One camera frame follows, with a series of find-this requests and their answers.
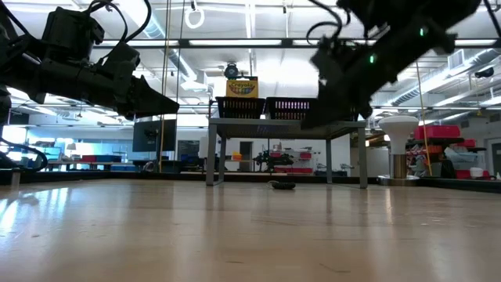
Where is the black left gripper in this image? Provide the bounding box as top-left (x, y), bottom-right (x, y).
top-left (27, 5), bottom-right (181, 119)

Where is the white air vent grille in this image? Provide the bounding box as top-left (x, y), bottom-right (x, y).
top-left (447, 49), bottom-right (466, 71)

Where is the white cable loop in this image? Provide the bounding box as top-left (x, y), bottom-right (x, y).
top-left (184, 5), bottom-right (206, 30)

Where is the black plastic mesh basket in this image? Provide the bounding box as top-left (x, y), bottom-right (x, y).
top-left (214, 96), bottom-right (266, 121)
top-left (265, 96), bottom-right (320, 121)

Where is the black overhead camera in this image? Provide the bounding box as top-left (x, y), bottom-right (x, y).
top-left (223, 62), bottom-right (240, 80)

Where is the black rig crossbeam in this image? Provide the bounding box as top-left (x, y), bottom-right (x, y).
top-left (93, 38), bottom-right (501, 50)

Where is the Crayola crayon box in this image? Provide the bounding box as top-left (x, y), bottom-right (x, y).
top-left (225, 75), bottom-right (260, 99)

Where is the white dome on metal cylinder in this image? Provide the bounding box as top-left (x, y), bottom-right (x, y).
top-left (377, 114), bottom-right (422, 187)

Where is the dark hanging cable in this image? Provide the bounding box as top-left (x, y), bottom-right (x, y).
top-left (158, 0), bottom-right (172, 173)

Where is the black ceiling device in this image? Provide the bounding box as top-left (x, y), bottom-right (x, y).
top-left (474, 66), bottom-right (496, 79)

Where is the red storage bin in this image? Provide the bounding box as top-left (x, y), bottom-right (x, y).
top-left (413, 125), bottom-right (462, 141)

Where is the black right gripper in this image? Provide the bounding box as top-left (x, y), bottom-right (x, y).
top-left (300, 16), bottom-right (459, 131)

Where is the grey perforated metal riser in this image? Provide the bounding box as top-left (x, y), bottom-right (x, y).
top-left (206, 117), bottom-right (369, 188)

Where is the black computer monitor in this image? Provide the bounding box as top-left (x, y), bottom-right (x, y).
top-left (132, 119), bottom-right (178, 154)

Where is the yellow hanging cord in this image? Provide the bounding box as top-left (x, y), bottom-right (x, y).
top-left (414, 60), bottom-right (433, 177)

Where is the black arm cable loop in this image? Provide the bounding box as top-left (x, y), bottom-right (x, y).
top-left (0, 135), bottom-right (49, 173)

